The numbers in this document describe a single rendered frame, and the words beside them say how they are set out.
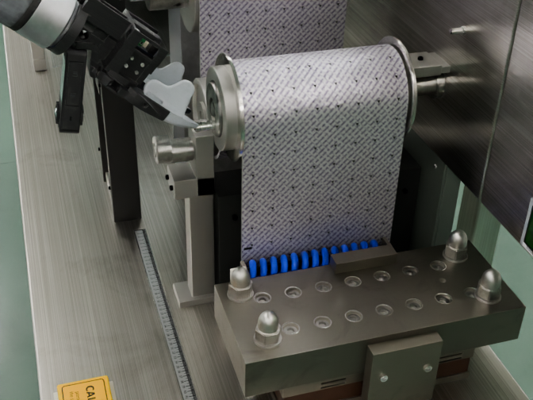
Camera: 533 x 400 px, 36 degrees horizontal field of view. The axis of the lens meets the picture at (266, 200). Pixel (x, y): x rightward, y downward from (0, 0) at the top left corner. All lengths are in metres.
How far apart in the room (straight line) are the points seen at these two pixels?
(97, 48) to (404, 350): 0.54
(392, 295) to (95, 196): 0.67
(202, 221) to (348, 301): 0.26
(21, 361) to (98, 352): 1.34
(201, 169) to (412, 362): 0.39
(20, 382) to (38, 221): 1.05
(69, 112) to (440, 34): 0.53
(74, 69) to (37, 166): 0.70
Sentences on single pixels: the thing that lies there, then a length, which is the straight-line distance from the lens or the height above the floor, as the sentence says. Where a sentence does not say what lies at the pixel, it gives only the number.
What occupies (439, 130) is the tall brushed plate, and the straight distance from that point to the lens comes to 1.24.
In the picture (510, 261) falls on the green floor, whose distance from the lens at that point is 3.02.
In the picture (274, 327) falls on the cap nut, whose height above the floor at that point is 1.06.
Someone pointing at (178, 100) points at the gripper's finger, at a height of 1.29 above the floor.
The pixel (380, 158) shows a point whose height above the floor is 1.17.
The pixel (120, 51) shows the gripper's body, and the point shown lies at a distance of 1.00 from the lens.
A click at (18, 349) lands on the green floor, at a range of 2.61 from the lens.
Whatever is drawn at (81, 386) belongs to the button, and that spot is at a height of 0.92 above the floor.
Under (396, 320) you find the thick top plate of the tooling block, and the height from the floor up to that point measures 1.03.
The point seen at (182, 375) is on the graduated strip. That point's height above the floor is 0.90.
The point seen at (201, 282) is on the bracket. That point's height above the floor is 0.94.
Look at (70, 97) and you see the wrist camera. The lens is 1.03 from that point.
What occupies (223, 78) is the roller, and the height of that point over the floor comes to 1.30.
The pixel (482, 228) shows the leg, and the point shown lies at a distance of 1.53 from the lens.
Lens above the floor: 1.76
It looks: 34 degrees down
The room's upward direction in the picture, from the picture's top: 2 degrees clockwise
